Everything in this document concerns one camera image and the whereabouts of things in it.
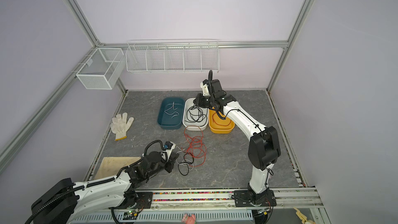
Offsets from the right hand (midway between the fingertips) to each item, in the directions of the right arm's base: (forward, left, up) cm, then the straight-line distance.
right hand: (193, 102), depth 84 cm
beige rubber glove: (-28, +46, -22) cm, 58 cm away
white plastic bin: (+13, +6, -16) cm, 22 cm away
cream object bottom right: (-50, -50, -22) cm, 74 cm away
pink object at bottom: (-51, +1, -20) cm, 55 cm away
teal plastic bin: (+9, +18, -22) cm, 30 cm away
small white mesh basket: (+26, +60, +4) cm, 66 cm away
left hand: (-24, +9, -18) cm, 31 cm away
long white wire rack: (+32, +14, +8) cm, 36 cm away
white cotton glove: (-2, +50, -22) cm, 55 cm away
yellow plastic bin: (-1, -14, -23) cm, 27 cm away
